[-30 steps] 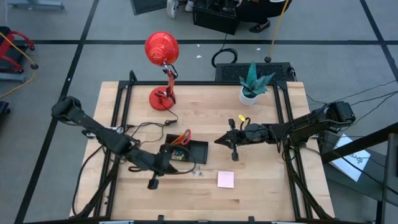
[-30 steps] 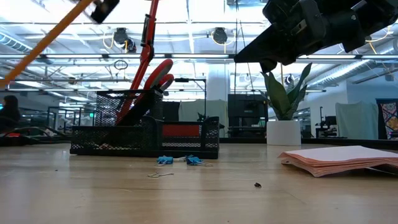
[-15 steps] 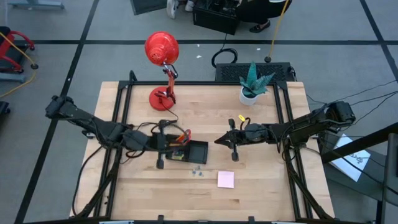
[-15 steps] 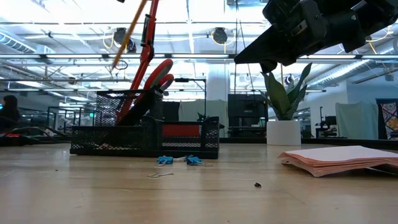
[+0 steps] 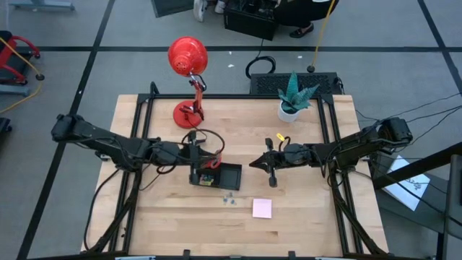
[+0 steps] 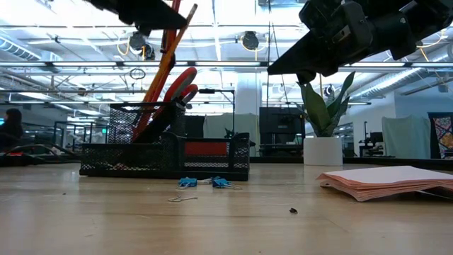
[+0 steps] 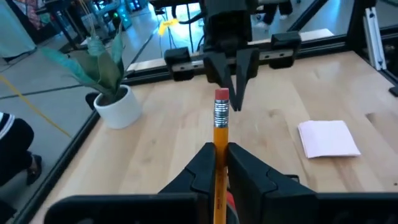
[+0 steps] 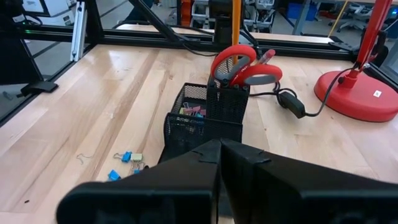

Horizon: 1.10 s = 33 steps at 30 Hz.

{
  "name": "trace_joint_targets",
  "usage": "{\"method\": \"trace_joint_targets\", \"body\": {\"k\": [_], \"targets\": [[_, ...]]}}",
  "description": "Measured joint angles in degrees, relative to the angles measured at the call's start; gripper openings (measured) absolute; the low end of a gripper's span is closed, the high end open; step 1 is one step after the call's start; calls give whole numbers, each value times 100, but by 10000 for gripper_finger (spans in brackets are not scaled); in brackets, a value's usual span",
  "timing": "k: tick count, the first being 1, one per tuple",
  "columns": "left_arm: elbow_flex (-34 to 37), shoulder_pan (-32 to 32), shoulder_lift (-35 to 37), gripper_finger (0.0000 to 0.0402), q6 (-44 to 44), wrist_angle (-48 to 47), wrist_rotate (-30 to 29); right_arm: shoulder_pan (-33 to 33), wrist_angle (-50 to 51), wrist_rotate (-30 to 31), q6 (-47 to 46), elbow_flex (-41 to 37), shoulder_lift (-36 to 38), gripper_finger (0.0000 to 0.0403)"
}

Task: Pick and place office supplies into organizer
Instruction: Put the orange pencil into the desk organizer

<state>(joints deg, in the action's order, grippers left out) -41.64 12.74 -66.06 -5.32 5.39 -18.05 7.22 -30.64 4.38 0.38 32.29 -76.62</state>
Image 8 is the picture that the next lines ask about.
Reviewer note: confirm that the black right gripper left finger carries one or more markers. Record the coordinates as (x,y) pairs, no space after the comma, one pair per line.
(155,196)

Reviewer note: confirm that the red desk lamp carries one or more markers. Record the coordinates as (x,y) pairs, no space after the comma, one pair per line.
(357,96)

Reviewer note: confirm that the pink binder clip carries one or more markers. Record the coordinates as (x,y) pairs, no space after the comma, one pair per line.
(199,109)
(188,110)

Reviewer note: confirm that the white equipment box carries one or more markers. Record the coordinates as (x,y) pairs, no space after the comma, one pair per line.
(46,6)

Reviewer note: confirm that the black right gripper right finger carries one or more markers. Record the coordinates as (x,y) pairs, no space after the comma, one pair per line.
(295,199)

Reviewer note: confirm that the black mesh desk organizer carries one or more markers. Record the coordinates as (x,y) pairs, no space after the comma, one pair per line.
(192,137)

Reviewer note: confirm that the orange pencil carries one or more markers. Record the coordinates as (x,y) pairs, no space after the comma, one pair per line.
(267,56)
(237,25)

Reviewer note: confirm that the black clamp foot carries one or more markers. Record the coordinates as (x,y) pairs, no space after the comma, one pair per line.
(40,87)

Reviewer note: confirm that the black aluminium table frame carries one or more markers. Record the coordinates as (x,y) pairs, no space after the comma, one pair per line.
(130,39)

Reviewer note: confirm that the silver aluminium extrusion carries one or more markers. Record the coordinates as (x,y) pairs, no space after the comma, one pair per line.
(77,31)

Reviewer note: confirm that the beige binder clip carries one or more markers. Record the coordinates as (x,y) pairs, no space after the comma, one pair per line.
(136,156)

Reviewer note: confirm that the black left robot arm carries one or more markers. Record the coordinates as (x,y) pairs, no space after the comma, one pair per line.
(222,28)

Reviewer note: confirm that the grey office chair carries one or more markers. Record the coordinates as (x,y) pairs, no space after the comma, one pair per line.
(357,15)

